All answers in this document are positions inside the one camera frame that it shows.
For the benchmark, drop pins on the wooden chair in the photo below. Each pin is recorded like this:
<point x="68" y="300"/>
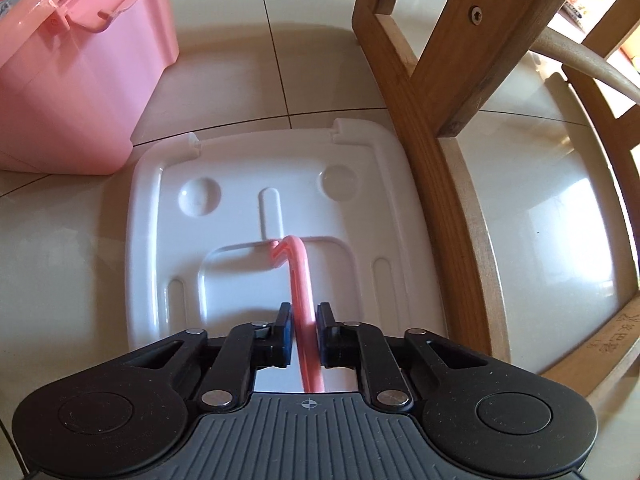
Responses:
<point x="425" y="125"/>

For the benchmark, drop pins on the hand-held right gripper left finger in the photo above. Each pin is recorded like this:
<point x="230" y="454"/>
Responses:
<point x="287" y="335"/>

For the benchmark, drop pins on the pink plastic storage bin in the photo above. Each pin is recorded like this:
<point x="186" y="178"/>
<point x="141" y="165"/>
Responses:
<point x="75" y="100"/>

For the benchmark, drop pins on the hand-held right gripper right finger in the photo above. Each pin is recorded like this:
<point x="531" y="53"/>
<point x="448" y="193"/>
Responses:
<point x="321" y="335"/>

